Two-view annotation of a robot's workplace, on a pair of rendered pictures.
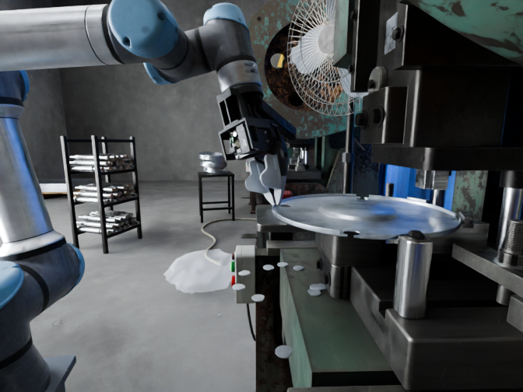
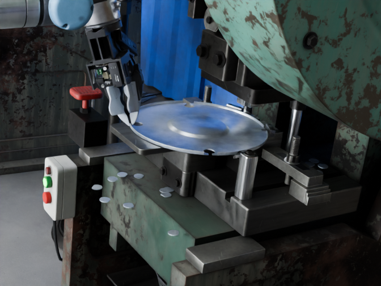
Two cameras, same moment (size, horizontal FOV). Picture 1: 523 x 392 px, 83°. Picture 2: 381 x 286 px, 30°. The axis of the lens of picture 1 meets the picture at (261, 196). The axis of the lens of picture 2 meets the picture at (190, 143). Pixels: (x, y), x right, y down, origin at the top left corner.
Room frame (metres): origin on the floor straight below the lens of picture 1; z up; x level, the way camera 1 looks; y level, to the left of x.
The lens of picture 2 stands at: (-0.67, 0.60, 1.30)
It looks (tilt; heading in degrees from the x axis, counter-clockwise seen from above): 22 degrees down; 327
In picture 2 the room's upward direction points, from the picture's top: 7 degrees clockwise
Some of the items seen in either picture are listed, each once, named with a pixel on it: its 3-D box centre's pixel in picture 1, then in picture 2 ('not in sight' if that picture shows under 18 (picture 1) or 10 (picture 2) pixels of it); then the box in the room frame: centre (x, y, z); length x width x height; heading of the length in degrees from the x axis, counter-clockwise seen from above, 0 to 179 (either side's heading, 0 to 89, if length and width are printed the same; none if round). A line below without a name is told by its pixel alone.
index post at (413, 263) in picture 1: (412, 272); (246, 173); (0.31, -0.17, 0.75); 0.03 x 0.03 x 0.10; 2
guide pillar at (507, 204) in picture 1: (510, 208); (295, 121); (0.41, -0.35, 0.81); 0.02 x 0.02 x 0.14
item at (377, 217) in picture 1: (358, 210); (198, 125); (0.48, -0.16, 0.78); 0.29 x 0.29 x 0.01
